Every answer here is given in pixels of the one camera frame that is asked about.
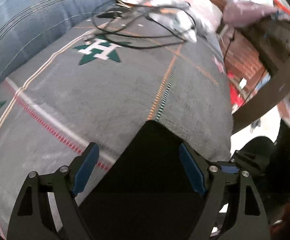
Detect black pants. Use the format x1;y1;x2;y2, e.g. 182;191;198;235
79;121;207;239

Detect grey patterned bed sheet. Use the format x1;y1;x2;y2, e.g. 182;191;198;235
0;19;233;236

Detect dark wooden chair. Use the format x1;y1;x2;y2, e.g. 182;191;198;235
223;1;290;133

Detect pile of clothes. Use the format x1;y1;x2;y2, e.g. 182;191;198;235
111;0;223;43

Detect blue plaid pillow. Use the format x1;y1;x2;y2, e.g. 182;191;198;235
0;0;109;83

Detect black cable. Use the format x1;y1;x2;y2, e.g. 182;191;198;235
84;0;198;50

